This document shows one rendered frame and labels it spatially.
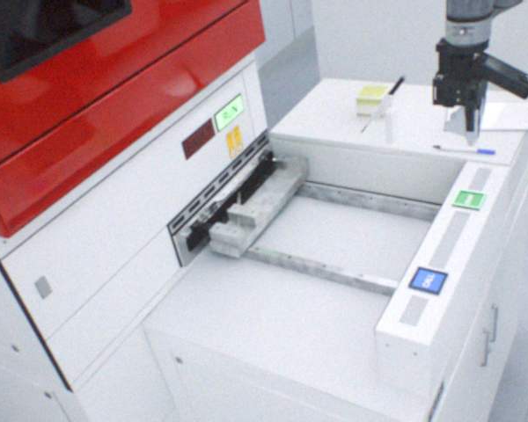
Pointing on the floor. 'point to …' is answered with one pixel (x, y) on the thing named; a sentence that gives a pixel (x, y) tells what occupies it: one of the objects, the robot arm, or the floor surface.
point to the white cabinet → (229, 411)
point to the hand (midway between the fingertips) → (475, 140)
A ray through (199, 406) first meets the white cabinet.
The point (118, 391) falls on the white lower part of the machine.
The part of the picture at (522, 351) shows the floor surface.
